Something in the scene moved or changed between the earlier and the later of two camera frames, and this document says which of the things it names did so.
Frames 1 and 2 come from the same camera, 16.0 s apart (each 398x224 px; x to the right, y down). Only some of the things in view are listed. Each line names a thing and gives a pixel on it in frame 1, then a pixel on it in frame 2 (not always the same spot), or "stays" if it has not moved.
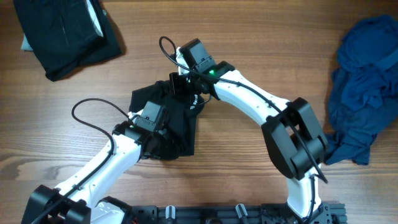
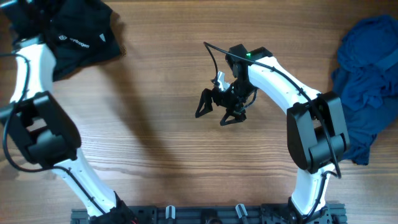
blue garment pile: (363, 97) stays
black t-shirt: (182, 111) -> (80, 33)
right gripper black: (176, 88) -> (238, 111)
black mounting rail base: (327, 213) stays
